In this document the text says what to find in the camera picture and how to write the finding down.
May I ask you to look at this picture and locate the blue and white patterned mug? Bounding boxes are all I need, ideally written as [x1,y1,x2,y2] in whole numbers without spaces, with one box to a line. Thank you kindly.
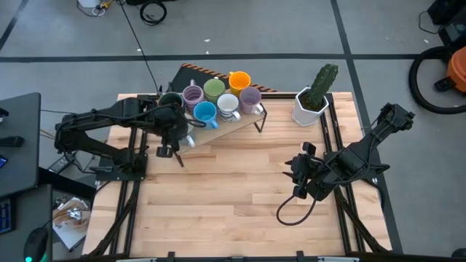
[216,93,242,123]

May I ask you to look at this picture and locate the green mug with white handle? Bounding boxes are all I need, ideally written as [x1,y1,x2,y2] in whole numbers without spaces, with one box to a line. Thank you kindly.
[202,76,226,105]

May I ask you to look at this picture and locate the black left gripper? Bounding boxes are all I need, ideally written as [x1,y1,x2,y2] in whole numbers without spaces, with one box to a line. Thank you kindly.
[151,105,189,158]

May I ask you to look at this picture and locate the black aluminium table frame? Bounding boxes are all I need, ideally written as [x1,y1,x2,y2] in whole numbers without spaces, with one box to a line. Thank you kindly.
[54,92,466,262]

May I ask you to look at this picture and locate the coiled black floor cable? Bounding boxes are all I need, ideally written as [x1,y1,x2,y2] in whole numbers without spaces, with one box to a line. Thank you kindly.
[140,1,168,26]

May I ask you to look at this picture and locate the black vacuum hose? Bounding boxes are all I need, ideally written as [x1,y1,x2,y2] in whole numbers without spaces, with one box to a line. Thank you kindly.
[408,45,466,116]

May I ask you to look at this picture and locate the yellow ceramic mug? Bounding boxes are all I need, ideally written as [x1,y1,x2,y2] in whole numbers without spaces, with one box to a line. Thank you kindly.
[228,71,252,98]

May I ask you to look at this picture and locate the black desk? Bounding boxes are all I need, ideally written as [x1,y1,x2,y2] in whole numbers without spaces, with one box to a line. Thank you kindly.
[0,92,42,197]

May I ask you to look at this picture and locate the black equipment box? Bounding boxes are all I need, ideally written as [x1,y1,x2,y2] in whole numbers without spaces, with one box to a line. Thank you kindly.
[427,0,466,47]

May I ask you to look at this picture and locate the black keyboard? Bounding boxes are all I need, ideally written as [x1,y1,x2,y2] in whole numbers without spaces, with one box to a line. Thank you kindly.
[0,198,16,236]

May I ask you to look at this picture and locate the wooden shelf with black legs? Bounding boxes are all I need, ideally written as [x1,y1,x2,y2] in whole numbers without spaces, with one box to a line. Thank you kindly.
[162,87,269,167]

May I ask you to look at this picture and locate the black computer mouse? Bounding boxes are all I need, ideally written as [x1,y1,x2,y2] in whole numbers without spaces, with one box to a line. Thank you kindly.
[23,227,50,262]

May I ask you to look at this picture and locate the dark lower desk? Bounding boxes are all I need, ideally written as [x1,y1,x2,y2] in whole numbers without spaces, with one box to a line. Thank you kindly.
[0,183,54,262]

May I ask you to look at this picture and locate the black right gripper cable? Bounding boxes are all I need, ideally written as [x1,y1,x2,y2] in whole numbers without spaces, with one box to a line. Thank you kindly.
[275,192,321,226]

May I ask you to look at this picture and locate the black panel with orange stripes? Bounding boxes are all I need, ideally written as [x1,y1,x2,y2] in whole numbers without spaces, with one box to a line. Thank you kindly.
[170,63,277,95]

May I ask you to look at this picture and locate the light blue mug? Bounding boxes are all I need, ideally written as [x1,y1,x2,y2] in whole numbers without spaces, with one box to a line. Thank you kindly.
[192,100,220,131]

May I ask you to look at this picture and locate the purple and white striped mug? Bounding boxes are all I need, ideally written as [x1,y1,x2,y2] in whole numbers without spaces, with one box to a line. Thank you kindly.
[239,86,265,116]

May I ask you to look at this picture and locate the black remote control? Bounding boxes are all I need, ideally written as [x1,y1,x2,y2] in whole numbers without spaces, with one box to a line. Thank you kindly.
[0,136,25,148]

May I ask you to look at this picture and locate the lilac ribbed ring mug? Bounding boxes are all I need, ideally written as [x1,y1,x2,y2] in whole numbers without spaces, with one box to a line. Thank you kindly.
[181,79,205,114]

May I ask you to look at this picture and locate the black power adapter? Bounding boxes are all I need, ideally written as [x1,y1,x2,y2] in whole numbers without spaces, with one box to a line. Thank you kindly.
[47,154,76,174]

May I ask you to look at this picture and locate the long black floor cable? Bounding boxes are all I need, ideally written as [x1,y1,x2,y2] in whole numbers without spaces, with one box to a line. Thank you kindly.
[118,0,163,94]

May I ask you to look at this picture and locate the white plant pot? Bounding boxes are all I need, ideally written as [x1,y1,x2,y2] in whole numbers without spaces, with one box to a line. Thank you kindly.
[291,86,331,127]

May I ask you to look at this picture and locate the green cactus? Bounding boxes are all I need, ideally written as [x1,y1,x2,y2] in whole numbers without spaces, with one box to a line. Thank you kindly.
[307,63,339,108]

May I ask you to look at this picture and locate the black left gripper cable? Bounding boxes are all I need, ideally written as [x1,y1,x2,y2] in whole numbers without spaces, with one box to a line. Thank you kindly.
[181,115,207,128]

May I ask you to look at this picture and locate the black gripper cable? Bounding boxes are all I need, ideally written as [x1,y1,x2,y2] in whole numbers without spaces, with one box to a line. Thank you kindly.
[275,192,321,226]
[181,115,207,128]

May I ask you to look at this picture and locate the orange vacuum cleaner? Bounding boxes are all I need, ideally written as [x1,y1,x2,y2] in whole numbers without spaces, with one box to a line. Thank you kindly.
[446,46,466,94]

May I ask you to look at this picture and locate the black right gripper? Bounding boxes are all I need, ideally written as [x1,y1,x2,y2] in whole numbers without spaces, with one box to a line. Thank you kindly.
[283,142,327,199]

